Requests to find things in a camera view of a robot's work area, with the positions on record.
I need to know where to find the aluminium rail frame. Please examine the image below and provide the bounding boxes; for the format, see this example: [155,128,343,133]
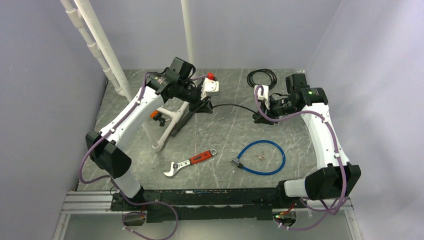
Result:
[52,191,113,240]

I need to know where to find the silver lock keys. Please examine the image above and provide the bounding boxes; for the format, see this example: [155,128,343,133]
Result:
[255,151,266,161]

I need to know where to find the orange black padlock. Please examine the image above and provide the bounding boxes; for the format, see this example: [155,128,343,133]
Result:
[150,110,163,121]

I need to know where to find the white PVC pipe frame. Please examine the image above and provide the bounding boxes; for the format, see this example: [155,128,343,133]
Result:
[60,0,199,153]

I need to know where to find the blue cable lock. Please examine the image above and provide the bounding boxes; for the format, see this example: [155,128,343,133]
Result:
[229,139,287,176]

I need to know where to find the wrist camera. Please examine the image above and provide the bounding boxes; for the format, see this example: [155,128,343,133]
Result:
[254,85,270,110]
[200,72,220,100]

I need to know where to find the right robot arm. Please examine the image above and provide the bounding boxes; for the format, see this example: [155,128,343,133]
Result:
[254,73,361,208]

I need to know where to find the black corrugated hose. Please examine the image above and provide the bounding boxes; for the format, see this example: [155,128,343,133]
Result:
[169,110,196,138]

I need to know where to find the black USB cable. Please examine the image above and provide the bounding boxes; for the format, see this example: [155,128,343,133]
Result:
[211,68,278,115]

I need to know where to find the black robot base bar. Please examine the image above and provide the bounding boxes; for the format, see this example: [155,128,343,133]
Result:
[110,186,303,223]

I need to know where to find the red handled adjustable wrench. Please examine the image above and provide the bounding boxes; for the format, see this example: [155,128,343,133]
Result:
[163,149,217,178]

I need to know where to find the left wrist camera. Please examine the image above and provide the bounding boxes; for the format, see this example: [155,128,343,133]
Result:
[200,72,220,100]

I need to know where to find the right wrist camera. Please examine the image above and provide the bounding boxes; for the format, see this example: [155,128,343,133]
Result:
[254,85,270,110]

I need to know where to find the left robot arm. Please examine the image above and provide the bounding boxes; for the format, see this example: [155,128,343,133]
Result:
[81,57,218,210]

